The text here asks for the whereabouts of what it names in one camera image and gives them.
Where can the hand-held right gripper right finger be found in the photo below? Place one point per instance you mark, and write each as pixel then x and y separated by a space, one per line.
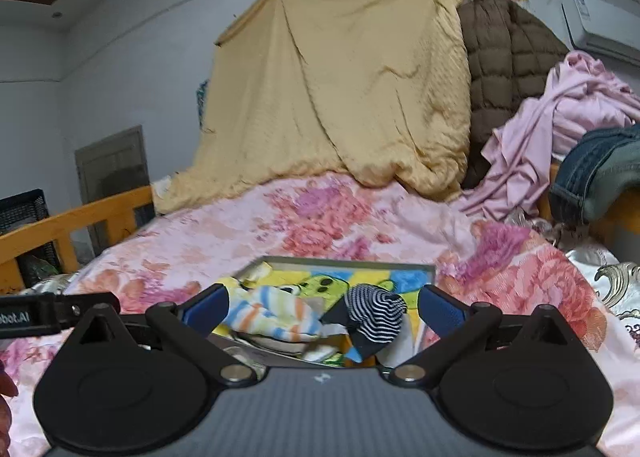
pixel 442 312

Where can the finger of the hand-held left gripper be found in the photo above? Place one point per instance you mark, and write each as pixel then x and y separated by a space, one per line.
pixel 75 309

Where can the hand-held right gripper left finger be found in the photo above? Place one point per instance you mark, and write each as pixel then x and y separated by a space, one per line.
pixel 206 309

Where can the pastel striped sock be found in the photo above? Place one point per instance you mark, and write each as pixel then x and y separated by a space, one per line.
pixel 270 314

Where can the navy white striped sock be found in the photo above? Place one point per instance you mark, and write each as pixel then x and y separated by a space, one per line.
pixel 372 312

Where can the grey cardboard box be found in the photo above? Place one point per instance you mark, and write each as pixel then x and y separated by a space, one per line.
pixel 350 264

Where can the cartoon print cloth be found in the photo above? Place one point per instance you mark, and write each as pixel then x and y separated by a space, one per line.
pixel 325 284

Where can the person's left hand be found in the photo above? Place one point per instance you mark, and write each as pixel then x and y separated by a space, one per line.
pixel 6 387

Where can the black plastic crate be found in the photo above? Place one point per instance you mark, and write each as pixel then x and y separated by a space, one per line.
pixel 25 212

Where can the grey door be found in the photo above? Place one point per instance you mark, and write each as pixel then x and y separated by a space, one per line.
pixel 110 172

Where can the blue jeans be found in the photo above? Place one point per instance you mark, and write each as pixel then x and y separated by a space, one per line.
pixel 595 172

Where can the pink garment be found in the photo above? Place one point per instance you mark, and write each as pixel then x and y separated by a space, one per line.
pixel 560 112

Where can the yellow quilt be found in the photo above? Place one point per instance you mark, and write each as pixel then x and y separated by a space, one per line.
pixel 325 87

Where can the brown puffer jacket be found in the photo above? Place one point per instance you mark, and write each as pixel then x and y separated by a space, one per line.
pixel 500 52

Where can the white air conditioner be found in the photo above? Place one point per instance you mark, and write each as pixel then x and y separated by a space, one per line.
pixel 605 22

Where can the colourful wall poster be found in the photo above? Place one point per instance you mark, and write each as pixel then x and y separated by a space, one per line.
pixel 202 104

